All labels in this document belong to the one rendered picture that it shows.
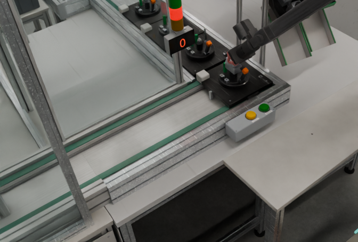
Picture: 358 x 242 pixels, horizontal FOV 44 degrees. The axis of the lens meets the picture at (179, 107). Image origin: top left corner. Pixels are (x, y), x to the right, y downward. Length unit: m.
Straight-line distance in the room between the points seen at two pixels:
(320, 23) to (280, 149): 0.65
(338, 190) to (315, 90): 0.90
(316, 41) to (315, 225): 1.07
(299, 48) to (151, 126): 0.74
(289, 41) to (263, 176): 0.64
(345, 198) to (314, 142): 0.98
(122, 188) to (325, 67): 1.15
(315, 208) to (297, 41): 1.08
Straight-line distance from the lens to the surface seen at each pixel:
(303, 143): 1.89
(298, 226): 2.68
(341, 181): 2.90
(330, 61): 2.31
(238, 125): 1.80
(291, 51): 2.07
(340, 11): 3.27
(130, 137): 1.86
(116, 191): 1.70
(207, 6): 2.70
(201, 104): 1.96
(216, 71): 2.03
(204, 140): 1.80
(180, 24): 1.78
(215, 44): 2.20
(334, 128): 1.98
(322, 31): 2.18
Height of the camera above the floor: 2.26
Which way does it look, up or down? 44 degrees down
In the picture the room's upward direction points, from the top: 7 degrees counter-clockwise
